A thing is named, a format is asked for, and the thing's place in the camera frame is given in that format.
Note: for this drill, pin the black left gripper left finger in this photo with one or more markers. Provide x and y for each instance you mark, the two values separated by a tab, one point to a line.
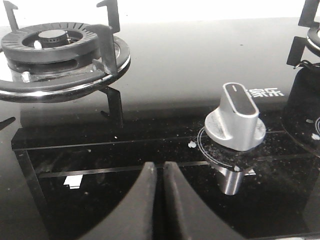
132	218

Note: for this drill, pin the silver stove knob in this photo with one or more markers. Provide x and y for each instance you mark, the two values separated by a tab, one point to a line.
235	123

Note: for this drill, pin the black glass stove top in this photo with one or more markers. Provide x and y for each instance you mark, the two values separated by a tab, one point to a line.
65	165

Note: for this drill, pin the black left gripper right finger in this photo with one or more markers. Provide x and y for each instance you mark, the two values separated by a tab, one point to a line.
189	217

